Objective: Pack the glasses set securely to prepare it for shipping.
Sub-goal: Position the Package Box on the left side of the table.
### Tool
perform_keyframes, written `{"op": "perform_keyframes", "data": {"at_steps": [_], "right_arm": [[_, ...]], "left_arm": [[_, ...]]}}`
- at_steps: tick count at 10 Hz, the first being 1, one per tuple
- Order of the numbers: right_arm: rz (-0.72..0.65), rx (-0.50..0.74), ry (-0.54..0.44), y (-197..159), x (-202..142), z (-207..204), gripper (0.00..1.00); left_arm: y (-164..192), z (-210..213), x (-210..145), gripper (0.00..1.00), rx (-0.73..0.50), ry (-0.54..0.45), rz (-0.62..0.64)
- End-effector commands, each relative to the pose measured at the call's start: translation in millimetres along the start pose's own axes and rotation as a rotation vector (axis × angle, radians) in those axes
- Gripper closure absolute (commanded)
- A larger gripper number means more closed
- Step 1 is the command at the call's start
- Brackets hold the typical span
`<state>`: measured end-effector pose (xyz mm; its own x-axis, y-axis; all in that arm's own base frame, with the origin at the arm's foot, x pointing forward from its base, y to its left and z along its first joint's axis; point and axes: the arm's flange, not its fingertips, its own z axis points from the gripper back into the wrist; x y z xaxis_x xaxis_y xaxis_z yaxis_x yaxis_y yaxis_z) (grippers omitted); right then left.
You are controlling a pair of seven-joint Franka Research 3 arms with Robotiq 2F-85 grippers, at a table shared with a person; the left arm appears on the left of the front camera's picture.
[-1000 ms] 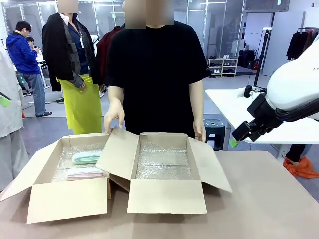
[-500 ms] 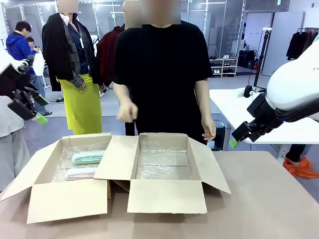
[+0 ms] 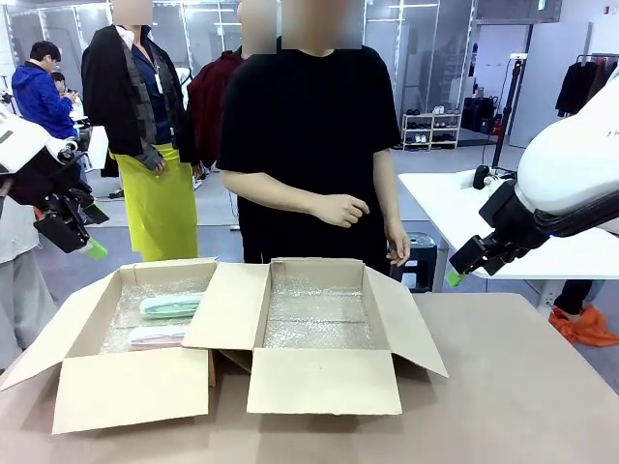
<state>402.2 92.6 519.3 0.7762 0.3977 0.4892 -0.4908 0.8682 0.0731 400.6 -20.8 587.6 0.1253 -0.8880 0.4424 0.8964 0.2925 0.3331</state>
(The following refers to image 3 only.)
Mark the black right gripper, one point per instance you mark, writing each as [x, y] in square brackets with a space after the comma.
[515, 217]

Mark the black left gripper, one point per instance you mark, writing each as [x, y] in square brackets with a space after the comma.
[43, 181]

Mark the green glasses case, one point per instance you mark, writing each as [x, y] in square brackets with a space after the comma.
[169, 307]

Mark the person's right forearm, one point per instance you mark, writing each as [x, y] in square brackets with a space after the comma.
[271, 191]

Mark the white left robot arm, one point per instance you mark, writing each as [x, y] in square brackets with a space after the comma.
[24, 140]

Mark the person's left forearm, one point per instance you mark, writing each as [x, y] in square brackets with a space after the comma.
[387, 193]

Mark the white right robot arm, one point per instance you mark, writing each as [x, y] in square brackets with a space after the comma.
[570, 159]

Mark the pink glasses case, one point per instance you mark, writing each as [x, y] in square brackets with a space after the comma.
[155, 338]

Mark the cardboard box holding glasses cases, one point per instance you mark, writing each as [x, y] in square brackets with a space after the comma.
[130, 391]

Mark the person's left hand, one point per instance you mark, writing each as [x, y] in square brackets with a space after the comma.
[400, 244]

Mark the person's right hand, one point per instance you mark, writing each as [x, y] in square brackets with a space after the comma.
[341, 210]

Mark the white table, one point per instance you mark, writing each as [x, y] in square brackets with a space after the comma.
[445, 203]

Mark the black stool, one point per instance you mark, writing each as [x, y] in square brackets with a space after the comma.
[421, 270]

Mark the person in yellow skirt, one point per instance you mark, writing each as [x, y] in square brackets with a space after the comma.
[159, 208]

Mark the person in grey clothes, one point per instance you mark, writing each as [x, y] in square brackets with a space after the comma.
[19, 290]

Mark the bubble wrap sheet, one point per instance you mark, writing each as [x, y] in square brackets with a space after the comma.
[126, 309]
[314, 314]

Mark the person in blue hoodie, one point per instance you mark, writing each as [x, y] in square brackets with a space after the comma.
[38, 101]

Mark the orange cloth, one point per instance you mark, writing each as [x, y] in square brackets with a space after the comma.
[590, 331]

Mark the white shoe rack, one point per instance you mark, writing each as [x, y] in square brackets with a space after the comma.
[430, 129]

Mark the black suitcase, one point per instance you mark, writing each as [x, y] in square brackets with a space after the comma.
[476, 116]

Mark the person in red top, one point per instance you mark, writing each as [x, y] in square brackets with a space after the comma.
[208, 106]

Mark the clothes rack with dark garments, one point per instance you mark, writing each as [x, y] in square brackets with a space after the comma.
[580, 87]

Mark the empty cardboard box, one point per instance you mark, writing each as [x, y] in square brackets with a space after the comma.
[324, 382]

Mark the person in black T-shirt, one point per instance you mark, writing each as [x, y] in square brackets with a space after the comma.
[309, 121]

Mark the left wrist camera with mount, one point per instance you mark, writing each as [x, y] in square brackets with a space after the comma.
[68, 151]

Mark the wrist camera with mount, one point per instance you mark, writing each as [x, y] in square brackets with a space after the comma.
[68, 151]
[482, 176]

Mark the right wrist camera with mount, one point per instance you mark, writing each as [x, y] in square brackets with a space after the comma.
[482, 176]

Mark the black camera stand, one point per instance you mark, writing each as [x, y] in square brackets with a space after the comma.
[512, 96]

